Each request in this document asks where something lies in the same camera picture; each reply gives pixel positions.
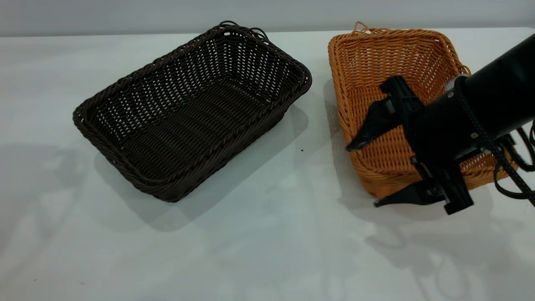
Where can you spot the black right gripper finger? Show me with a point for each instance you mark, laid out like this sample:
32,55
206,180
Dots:
413,194
378,121

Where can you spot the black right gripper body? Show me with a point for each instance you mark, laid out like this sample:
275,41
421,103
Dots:
439,129

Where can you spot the orange woven basket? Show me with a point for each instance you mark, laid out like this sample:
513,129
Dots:
376,54

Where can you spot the dark brown woven basket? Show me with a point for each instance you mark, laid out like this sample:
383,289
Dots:
188,117

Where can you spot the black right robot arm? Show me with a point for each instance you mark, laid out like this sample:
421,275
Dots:
501,96

